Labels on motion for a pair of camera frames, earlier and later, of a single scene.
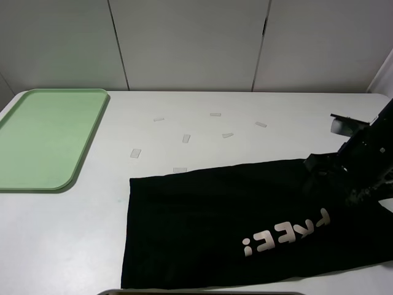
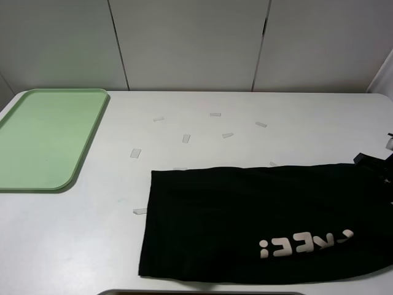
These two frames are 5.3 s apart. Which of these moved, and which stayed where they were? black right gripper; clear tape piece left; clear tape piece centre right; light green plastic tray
Moved: black right gripper
Stayed: light green plastic tray; clear tape piece centre right; clear tape piece left
